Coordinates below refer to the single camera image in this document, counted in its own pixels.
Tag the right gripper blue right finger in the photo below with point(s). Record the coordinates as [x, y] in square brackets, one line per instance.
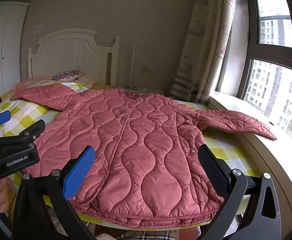
[261, 219]

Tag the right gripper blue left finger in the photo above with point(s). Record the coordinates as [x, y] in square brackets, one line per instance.
[31, 217]

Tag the pink quilted jacket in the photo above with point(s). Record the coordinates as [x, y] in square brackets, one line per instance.
[146, 173]

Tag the person's left hand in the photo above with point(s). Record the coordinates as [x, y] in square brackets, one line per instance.
[5, 188]

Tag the pink blanket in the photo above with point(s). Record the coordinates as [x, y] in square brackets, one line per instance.
[29, 82]

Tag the yellow checkered bed sheet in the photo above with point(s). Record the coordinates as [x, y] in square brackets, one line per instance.
[223, 145]

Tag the beige fluffy pillow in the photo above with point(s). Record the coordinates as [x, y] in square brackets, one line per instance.
[87, 81]

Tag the slim white desk lamp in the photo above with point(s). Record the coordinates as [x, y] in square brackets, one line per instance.
[129, 84]

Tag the patterned decorative pillow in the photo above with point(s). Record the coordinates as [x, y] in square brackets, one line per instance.
[67, 76]

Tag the white wardrobe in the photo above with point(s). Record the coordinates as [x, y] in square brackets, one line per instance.
[12, 16]

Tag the white nightstand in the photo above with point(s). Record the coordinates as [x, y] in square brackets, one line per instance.
[144, 91]

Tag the white wooden headboard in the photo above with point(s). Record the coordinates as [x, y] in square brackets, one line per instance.
[74, 49]

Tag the dark framed window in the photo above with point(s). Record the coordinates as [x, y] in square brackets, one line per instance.
[267, 77]

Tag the beige printed curtain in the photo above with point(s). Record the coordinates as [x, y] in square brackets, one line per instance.
[204, 50]

